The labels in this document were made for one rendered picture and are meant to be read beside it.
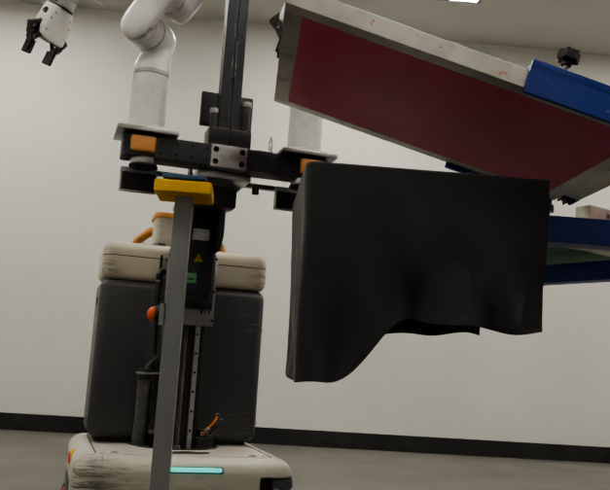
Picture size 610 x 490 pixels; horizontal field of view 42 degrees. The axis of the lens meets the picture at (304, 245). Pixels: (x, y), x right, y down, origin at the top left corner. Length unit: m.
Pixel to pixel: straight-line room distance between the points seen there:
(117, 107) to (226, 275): 3.37
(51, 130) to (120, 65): 0.68
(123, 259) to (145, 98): 0.65
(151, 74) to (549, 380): 4.33
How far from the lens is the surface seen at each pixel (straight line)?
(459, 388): 5.71
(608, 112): 1.63
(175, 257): 1.83
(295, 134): 2.21
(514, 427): 5.84
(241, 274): 2.64
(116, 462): 2.27
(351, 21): 1.56
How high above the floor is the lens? 0.56
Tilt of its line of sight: 8 degrees up
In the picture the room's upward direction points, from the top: 4 degrees clockwise
